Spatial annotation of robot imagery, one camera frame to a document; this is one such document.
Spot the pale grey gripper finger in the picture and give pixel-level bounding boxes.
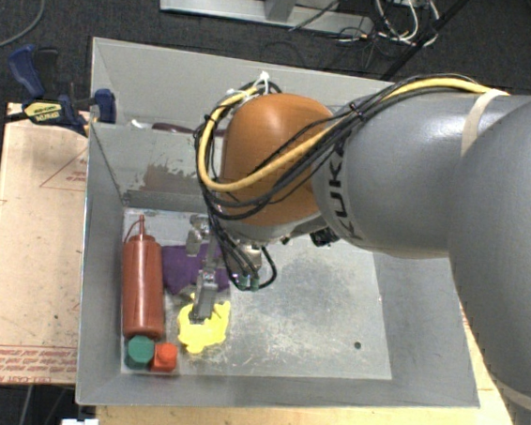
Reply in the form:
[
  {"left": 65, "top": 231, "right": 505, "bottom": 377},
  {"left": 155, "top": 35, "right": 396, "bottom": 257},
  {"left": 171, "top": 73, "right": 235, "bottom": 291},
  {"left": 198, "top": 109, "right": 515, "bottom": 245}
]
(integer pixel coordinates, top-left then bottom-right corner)
[
  {"left": 202, "top": 270, "right": 221, "bottom": 322},
  {"left": 190, "top": 269, "right": 209, "bottom": 325}
]

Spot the yellow soft toy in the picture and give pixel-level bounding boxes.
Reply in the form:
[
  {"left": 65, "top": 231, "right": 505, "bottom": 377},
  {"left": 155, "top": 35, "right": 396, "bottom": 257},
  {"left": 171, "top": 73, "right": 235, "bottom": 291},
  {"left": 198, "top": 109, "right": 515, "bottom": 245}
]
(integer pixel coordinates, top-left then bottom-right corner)
[{"left": 173, "top": 291, "right": 234, "bottom": 358}]

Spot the purple cloth bag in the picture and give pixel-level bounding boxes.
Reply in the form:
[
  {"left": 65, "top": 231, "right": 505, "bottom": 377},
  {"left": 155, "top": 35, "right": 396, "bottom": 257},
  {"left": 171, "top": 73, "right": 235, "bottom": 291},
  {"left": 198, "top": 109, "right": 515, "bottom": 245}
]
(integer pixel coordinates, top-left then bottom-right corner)
[{"left": 156, "top": 240, "right": 236, "bottom": 301}]

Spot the red-brown squeeze bottle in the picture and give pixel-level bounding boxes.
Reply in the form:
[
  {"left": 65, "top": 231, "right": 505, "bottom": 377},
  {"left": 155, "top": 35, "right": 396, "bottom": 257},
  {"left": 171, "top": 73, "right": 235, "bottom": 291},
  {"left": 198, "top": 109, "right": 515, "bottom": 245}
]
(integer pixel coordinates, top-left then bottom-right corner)
[{"left": 113, "top": 213, "right": 178, "bottom": 343}]

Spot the red hexagonal block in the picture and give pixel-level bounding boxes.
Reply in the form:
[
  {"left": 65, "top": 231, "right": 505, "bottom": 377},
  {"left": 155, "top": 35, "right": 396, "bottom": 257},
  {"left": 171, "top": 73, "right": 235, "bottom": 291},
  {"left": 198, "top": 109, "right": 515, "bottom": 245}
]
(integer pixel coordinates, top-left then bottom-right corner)
[{"left": 150, "top": 341, "right": 181, "bottom": 376}]

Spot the green hexagonal block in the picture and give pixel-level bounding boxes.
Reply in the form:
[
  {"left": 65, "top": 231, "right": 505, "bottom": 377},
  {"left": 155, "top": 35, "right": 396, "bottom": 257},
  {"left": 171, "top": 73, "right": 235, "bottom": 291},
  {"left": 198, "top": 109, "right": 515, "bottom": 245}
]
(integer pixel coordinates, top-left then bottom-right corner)
[{"left": 124, "top": 333, "right": 158, "bottom": 372}]

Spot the grey metal bin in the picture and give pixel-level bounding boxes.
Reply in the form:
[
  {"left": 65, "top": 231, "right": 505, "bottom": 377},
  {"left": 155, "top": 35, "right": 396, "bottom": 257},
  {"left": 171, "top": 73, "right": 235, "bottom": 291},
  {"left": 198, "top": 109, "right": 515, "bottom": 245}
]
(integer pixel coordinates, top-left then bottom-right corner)
[{"left": 54, "top": 36, "right": 515, "bottom": 425}]

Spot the dark red flat thing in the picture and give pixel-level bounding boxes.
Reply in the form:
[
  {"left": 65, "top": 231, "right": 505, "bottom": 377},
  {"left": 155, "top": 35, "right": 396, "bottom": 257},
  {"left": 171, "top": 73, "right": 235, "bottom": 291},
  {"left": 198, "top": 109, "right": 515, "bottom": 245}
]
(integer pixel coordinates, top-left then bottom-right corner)
[{"left": 151, "top": 120, "right": 200, "bottom": 136}]

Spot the brown cardboard board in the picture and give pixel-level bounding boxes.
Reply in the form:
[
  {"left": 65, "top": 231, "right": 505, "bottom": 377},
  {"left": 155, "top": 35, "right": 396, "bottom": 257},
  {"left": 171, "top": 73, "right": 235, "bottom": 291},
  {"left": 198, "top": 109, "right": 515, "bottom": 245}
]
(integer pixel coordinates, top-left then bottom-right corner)
[{"left": 0, "top": 101, "right": 105, "bottom": 395}]

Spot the black cylinder on white bracket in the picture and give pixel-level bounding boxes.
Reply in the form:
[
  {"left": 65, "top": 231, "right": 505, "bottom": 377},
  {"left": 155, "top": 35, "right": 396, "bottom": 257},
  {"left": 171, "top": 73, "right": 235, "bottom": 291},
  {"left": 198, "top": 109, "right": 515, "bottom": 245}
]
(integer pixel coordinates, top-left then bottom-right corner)
[{"left": 307, "top": 225, "right": 341, "bottom": 250}]

